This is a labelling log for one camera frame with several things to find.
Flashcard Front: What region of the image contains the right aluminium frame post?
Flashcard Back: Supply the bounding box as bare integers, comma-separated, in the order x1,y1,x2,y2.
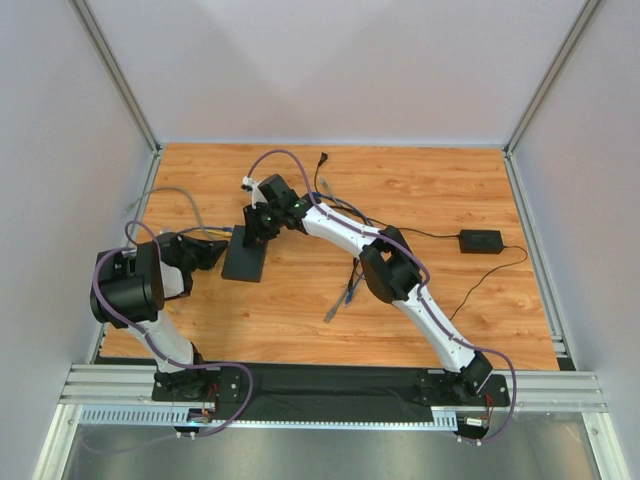
503,0,603,157

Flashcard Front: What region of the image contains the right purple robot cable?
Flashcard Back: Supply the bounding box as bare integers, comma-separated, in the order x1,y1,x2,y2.
246,148,521,447

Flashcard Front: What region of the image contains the slotted cable duct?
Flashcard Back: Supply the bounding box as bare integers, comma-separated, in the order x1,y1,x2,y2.
78,404,458,432

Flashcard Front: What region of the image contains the blue ethernet cable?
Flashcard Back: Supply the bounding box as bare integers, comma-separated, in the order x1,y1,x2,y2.
308,191,379,308
174,225,235,237

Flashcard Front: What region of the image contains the black ethernet cable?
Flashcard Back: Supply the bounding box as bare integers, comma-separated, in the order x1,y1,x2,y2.
344,199,386,301

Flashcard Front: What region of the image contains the black power adapter brick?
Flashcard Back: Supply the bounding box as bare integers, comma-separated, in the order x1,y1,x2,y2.
457,229,505,254

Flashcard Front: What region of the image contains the aluminium frame post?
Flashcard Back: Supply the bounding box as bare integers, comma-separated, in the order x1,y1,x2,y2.
69,0,161,154
503,0,603,157

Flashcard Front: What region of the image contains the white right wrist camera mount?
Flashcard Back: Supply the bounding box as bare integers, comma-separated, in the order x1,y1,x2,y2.
241,176,267,209

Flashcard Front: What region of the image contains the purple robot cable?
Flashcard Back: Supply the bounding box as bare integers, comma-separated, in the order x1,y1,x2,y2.
92,219,255,441
246,148,521,447

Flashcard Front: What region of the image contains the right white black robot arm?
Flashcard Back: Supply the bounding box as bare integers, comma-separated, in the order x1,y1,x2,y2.
242,174,493,398

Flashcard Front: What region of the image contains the black network switch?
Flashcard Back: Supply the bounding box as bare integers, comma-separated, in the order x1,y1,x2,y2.
221,225,267,283

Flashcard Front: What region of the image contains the black adapter output cable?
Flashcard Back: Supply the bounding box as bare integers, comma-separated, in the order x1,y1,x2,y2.
444,244,530,324

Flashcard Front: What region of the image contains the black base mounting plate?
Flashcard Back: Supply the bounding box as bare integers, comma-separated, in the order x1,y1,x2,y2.
152,363,511,420

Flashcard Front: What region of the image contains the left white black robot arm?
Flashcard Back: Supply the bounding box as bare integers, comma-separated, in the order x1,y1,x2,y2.
90,232,229,401

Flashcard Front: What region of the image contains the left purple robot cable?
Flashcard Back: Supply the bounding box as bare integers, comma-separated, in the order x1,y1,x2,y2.
92,219,255,441

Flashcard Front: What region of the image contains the grey ethernet cable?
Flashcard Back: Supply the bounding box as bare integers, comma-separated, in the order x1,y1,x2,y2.
317,175,362,323
123,186,208,232

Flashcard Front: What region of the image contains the left aluminium frame post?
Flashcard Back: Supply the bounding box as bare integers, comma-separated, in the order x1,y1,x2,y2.
69,0,161,154

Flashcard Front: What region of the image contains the black adapter mains cable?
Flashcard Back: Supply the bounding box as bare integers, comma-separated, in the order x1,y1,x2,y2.
312,151,462,240

